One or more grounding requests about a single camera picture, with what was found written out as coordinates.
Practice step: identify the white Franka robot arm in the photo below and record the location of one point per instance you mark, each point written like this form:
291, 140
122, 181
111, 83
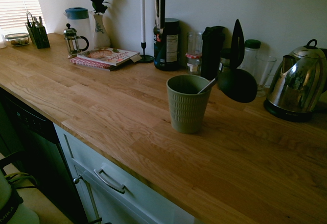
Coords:
7, 206

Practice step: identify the green ribbed utensil holder cup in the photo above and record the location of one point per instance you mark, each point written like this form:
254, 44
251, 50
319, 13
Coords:
187, 106

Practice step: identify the black candle holder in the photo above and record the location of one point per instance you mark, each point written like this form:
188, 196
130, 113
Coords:
146, 58

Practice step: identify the small jar gingham lid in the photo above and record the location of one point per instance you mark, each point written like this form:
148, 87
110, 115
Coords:
193, 63

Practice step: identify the black Vega protein tub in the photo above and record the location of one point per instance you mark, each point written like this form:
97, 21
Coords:
167, 48

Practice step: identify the empty clear glass jar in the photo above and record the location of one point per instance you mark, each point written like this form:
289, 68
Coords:
194, 43

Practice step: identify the black shaker bottle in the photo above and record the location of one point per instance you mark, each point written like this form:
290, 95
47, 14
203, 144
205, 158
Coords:
210, 53

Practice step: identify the Food Processor cookbook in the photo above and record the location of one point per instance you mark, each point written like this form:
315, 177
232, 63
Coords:
107, 55

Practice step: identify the dark spice jar green lid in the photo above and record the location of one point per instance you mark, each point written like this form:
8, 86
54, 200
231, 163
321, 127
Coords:
224, 60

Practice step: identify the black ladle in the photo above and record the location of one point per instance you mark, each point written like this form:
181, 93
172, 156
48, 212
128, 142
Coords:
238, 86

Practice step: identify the red gingham cookbook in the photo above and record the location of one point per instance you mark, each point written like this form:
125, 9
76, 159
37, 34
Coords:
89, 63

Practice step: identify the white floral vase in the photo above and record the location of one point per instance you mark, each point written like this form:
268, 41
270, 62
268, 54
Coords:
101, 34

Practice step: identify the tall white candle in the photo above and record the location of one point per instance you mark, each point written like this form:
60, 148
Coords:
142, 9

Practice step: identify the clear spice jar green lid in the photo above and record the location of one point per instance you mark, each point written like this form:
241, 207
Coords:
251, 53

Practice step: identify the clear drinking glass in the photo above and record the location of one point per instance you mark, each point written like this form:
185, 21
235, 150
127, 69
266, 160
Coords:
264, 73

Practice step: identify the glass French press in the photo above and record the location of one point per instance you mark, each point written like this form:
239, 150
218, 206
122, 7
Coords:
72, 43

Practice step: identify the round metal cabinet knob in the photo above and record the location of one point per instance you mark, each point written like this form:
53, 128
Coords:
77, 179

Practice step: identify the blue lid plastic pitcher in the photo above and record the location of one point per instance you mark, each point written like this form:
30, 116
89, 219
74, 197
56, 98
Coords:
76, 17

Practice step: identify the black dishwasher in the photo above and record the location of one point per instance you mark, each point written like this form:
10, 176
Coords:
38, 142

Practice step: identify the stainless steel electric kettle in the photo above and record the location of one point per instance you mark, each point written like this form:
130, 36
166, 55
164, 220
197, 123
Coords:
296, 86

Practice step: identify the dark cutlery caddy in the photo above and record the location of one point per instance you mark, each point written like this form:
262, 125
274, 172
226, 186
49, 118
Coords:
39, 37

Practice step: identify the metal cutlery piece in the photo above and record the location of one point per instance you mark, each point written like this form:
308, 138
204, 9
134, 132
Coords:
40, 21
28, 20

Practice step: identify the glass food container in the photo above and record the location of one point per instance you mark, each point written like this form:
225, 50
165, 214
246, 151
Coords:
18, 39

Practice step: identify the white window blinds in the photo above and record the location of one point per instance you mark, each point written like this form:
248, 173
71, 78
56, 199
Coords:
15, 4

